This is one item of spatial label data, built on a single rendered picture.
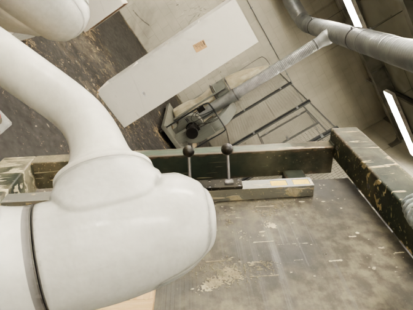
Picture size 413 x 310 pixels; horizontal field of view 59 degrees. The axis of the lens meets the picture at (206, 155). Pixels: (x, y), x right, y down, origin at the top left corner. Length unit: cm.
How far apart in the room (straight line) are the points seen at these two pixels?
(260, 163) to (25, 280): 113
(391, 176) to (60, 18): 93
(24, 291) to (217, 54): 446
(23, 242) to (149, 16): 885
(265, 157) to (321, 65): 838
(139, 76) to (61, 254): 451
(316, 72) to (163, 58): 565
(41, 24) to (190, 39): 393
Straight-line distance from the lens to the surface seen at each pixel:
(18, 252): 33
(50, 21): 78
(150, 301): 83
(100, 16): 598
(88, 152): 37
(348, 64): 991
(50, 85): 44
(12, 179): 136
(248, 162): 136
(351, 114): 1031
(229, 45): 468
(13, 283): 33
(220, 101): 660
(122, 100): 490
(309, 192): 118
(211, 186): 112
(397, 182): 113
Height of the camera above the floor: 171
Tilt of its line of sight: 11 degrees down
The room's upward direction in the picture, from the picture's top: 59 degrees clockwise
